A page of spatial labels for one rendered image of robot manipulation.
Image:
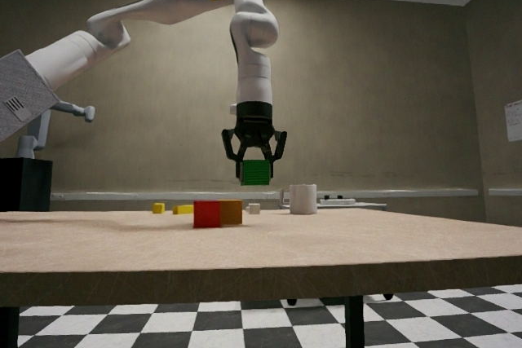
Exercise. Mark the yellow flat bar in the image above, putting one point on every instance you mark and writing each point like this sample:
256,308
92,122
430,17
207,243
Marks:
183,209

